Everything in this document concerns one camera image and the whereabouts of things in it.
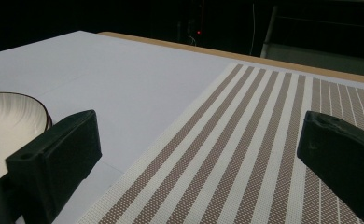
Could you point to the white plate dark rim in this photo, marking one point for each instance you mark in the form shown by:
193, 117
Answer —
9, 130

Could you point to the metal desk frame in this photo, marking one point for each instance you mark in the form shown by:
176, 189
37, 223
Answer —
268, 31

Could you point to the striped woven placemat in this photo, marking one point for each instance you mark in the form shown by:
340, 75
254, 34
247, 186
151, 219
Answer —
233, 155

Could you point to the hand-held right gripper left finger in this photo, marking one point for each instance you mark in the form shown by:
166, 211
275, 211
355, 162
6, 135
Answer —
58, 149

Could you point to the black device red light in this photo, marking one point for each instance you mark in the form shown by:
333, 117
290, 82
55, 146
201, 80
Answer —
198, 32

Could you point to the wooden table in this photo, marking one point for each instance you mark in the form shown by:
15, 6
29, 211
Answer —
233, 57

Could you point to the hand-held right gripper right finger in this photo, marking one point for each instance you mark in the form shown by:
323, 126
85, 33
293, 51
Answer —
345, 152

